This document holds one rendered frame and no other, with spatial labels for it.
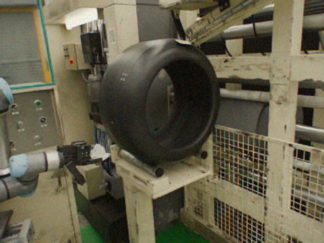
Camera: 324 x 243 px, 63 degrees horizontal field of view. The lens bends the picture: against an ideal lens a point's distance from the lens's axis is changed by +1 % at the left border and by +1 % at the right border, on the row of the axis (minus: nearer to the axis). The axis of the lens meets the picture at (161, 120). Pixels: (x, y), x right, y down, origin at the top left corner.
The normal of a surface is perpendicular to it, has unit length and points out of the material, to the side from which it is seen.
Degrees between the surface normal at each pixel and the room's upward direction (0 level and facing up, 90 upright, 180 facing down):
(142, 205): 90
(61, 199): 90
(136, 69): 62
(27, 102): 90
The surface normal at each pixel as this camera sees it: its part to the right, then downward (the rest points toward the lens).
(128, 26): 0.60, 0.17
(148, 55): 0.05, -0.42
